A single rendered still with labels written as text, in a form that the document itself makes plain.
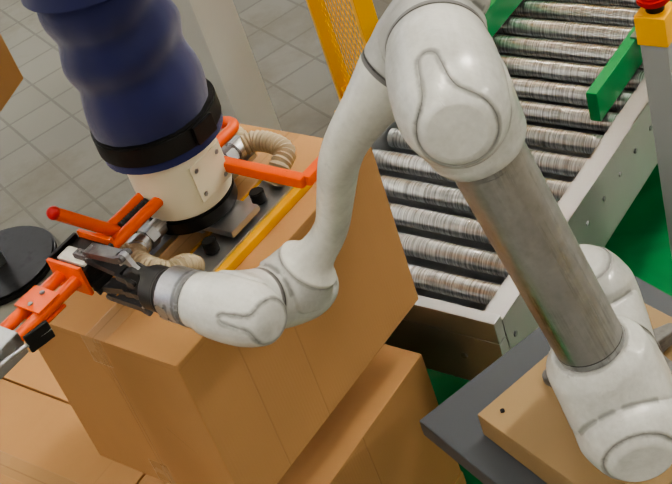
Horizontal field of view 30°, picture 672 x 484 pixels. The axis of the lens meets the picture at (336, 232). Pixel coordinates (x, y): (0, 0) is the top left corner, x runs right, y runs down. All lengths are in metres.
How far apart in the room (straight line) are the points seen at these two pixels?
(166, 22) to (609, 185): 1.30
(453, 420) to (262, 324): 0.53
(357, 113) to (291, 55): 3.20
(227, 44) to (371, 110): 2.10
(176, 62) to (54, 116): 3.07
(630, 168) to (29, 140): 2.69
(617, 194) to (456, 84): 1.64
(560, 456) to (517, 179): 0.65
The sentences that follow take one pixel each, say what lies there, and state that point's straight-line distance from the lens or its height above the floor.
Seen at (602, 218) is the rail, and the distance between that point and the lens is 2.97.
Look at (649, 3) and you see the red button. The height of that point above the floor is 1.03.
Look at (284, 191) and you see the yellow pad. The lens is 2.28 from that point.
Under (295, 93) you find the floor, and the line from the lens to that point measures 4.64.
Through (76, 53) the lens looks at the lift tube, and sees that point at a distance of 2.04.
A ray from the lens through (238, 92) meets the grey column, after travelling 3.80.
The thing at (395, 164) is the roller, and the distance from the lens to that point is 3.20.
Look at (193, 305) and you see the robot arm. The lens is 1.89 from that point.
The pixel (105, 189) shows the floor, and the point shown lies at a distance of 4.55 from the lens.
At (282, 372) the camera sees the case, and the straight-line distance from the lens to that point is 2.28.
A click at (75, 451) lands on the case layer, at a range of 2.81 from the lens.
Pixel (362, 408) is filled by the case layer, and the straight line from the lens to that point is 2.60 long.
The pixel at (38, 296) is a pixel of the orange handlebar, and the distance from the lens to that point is 2.09.
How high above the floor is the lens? 2.41
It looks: 38 degrees down
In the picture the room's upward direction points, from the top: 20 degrees counter-clockwise
